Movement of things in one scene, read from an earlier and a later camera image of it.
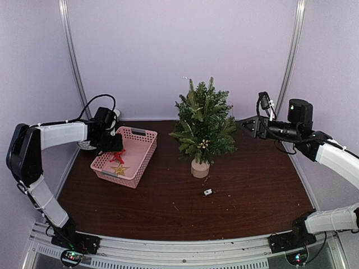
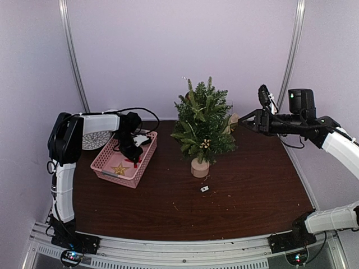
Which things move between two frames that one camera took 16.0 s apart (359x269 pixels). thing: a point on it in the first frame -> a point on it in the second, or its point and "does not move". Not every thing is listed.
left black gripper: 118,146 -> 133,155
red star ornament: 118,156 -> 135,165
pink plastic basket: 139,144 does not move
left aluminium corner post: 72,50 does not move
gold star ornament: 120,169 does not move
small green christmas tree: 206,126 does not move
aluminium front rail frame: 118,252 does not move
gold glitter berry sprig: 203,144 does not move
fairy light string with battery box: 208,191 -> 205,188
